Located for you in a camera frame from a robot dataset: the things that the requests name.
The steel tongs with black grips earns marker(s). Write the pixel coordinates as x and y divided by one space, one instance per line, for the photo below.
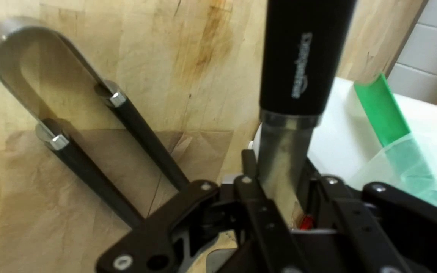
148 141

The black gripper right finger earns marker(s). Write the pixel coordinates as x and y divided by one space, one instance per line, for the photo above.
406 227

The white bin with green lid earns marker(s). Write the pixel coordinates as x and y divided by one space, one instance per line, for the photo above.
341 130

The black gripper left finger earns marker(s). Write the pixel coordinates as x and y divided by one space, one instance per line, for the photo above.
178 227

